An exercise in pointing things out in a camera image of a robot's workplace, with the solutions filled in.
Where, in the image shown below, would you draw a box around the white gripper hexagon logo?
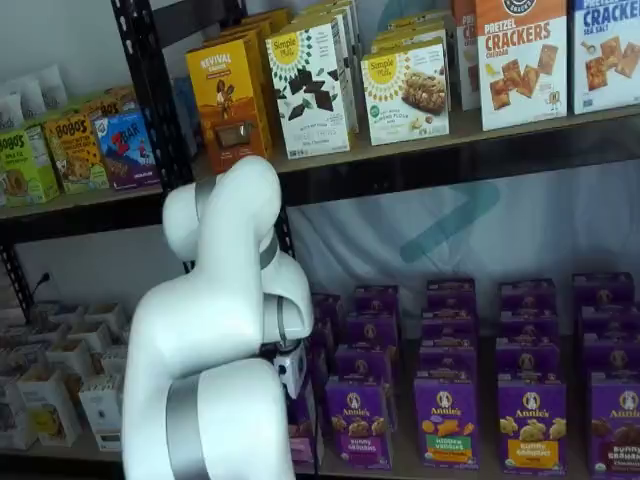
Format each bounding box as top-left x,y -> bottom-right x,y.
272,347 -> 308,399

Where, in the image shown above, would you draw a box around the purple Annie's box pink patch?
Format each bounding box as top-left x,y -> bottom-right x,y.
287,387 -> 324,469

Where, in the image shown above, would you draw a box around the purple Annie's snack box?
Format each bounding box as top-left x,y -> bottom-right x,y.
582,332 -> 640,376
334,344 -> 396,386
579,304 -> 640,336
572,272 -> 635,309
426,278 -> 476,315
498,278 -> 556,311
344,312 -> 400,349
418,344 -> 479,381
494,335 -> 561,386
305,345 -> 330,387
311,293 -> 344,324
497,307 -> 559,340
353,285 -> 400,316
312,319 -> 335,350
421,310 -> 476,349

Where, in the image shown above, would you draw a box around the purple Annie's box green patch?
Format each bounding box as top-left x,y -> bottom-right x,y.
413,377 -> 480,470

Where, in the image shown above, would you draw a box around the white Simple Mills cookie box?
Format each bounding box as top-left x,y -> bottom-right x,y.
292,8 -> 357,136
309,0 -> 362,126
264,22 -> 351,160

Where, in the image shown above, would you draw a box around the purple Annie's box orange patch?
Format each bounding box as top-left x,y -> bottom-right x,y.
497,382 -> 569,474

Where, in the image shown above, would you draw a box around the black metal shelf rack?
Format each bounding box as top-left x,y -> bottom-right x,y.
110,0 -> 640,480
0,184 -> 174,469

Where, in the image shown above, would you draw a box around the yellow Simple Mills bar box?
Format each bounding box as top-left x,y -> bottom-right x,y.
360,42 -> 450,146
370,27 -> 448,52
384,17 -> 446,32

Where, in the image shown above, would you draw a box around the blue Zbar box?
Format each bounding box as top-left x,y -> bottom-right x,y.
94,109 -> 162,192

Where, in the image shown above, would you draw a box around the orange Revival snack box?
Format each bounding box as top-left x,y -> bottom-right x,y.
219,22 -> 284,151
185,37 -> 274,175
248,7 -> 295,32

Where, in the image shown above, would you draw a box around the orange Bobo's box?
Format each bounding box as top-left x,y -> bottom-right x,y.
82,85 -> 139,119
43,115 -> 110,195

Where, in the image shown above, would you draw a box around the purple Annie's box chocolate bunnies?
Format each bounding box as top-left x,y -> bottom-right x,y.
588,372 -> 640,476

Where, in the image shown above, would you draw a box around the green Bobo's box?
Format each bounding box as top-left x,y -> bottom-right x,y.
0,127 -> 61,207

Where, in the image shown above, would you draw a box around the pretzel crackers cheddar box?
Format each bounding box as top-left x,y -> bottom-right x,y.
473,0 -> 570,132
452,0 -> 482,112

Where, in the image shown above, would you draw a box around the blue pretzel crackers box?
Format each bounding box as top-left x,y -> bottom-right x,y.
569,0 -> 640,115

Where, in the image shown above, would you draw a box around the white printed carton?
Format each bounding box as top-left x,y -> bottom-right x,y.
47,339 -> 101,381
79,377 -> 126,451
17,369 -> 84,446
0,379 -> 39,451
102,347 -> 132,381
84,302 -> 129,337

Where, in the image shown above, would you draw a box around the white backdrop sheet teal logo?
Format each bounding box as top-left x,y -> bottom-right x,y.
287,159 -> 640,341

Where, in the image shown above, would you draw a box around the white stand-up pouch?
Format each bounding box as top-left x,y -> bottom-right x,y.
7,77 -> 47,119
0,94 -> 26,129
37,64 -> 69,109

